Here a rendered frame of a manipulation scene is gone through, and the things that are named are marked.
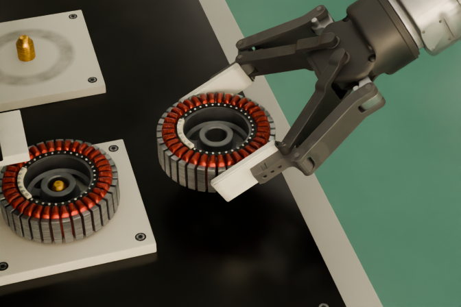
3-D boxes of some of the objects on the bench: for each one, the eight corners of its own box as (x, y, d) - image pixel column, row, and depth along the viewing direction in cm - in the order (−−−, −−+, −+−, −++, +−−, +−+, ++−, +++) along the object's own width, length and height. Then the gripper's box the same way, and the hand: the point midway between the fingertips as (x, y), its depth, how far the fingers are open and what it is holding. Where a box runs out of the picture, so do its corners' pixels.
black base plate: (174, -38, 134) (174, -53, 132) (351, 336, 88) (353, 319, 86) (-194, 19, 124) (-199, 4, 122) (-212, 474, 78) (-221, 458, 76)
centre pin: (69, 194, 96) (66, 174, 94) (73, 208, 95) (70, 188, 93) (49, 199, 96) (46, 178, 94) (53, 212, 94) (49, 192, 92)
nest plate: (123, 146, 103) (122, 138, 102) (156, 252, 92) (156, 242, 91) (-25, 175, 100) (-27, 166, 99) (-8, 288, 89) (-10, 279, 88)
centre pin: (34, 49, 113) (31, 30, 112) (36, 59, 112) (33, 40, 110) (16, 53, 113) (13, 33, 111) (19, 62, 112) (16, 43, 110)
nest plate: (81, 17, 120) (81, 9, 119) (105, 92, 109) (105, 84, 109) (-45, 38, 117) (-47, 29, 116) (-33, 118, 106) (-35, 109, 105)
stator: (109, 154, 100) (105, 126, 98) (130, 234, 92) (127, 205, 90) (-4, 175, 98) (-10, 146, 95) (8, 258, 90) (1, 229, 87)
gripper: (339, -71, 97) (153, 54, 101) (442, 70, 81) (215, 214, 84) (369, -21, 103) (191, 97, 106) (473, 123, 86) (256, 257, 89)
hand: (218, 138), depth 95 cm, fingers closed on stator, 11 cm apart
